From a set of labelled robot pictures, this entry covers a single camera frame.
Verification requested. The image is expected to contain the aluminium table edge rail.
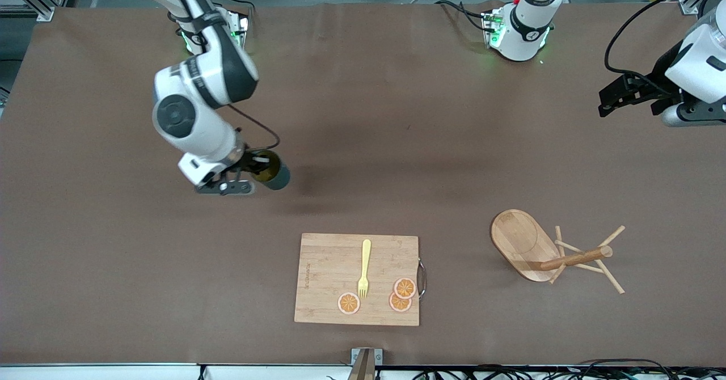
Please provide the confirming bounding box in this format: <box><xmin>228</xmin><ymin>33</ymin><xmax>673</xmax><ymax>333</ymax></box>
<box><xmin>0</xmin><ymin>363</ymin><xmax>726</xmax><ymax>380</ymax></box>

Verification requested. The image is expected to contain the teal cup yellow inside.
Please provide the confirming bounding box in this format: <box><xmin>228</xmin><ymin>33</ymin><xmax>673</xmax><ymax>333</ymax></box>
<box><xmin>250</xmin><ymin>150</ymin><xmax>291</xmax><ymax>191</ymax></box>

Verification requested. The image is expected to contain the bamboo cutting board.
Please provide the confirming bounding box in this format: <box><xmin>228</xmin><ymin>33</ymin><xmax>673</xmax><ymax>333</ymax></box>
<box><xmin>294</xmin><ymin>233</ymin><xmax>420</xmax><ymax>327</ymax></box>

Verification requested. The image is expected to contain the black left base cable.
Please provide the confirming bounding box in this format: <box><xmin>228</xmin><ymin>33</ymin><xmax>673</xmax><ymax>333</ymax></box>
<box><xmin>436</xmin><ymin>0</ymin><xmax>489</xmax><ymax>32</ymax></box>

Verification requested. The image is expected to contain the yellow plastic fork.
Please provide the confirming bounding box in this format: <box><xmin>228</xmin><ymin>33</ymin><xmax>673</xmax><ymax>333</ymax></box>
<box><xmin>357</xmin><ymin>239</ymin><xmax>372</xmax><ymax>300</ymax></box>

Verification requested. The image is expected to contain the brown table mat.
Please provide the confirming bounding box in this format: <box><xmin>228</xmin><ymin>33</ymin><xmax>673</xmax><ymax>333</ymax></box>
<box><xmin>0</xmin><ymin>1</ymin><xmax>726</xmax><ymax>366</ymax></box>

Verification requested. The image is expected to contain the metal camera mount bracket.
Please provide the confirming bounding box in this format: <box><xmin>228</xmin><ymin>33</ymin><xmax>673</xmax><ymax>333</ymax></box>
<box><xmin>351</xmin><ymin>347</ymin><xmax>384</xmax><ymax>380</ymax></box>

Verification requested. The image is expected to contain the black base cable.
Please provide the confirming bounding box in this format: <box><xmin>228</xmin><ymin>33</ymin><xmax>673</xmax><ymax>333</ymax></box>
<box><xmin>436</xmin><ymin>0</ymin><xmax>489</xmax><ymax>32</ymax></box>
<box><xmin>213</xmin><ymin>0</ymin><xmax>254</xmax><ymax>18</ymax></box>

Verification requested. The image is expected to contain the black right base cable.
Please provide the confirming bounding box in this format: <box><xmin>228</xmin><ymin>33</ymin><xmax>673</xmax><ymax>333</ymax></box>
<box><xmin>213</xmin><ymin>0</ymin><xmax>254</xmax><ymax>18</ymax></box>

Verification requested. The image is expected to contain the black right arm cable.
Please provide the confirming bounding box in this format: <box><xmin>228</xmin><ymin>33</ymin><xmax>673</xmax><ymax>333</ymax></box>
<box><xmin>227</xmin><ymin>103</ymin><xmax>281</xmax><ymax>153</ymax></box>

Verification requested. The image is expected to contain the wooden mug tree rack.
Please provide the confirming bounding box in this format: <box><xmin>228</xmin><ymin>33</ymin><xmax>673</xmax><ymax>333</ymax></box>
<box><xmin>491</xmin><ymin>209</ymin><xmax>626</xmax><ymax>295</ymax></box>

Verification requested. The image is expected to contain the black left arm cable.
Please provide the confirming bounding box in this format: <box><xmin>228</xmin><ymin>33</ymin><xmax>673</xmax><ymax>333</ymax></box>
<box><xmin>604</xmin><ymin>0</ymin><xmax>726</xmax><ymax>86</ymax></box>

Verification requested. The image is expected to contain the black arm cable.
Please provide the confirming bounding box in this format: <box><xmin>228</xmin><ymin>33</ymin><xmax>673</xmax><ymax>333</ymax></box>
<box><xmin>227</xmin><ymin>103</ymin><xmax>281</xmax><ymax>153</ymax></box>
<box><xmin>604</xmin><ymin>0</ymin><xmax>726</xmax><ymax>86</ymax></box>

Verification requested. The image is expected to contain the black cable bundle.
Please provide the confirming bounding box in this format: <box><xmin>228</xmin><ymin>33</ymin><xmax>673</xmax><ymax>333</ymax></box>
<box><xmin>414</xmin><ymin>358</ymin><xmax>726</xmax><ymax>380</ymax></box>

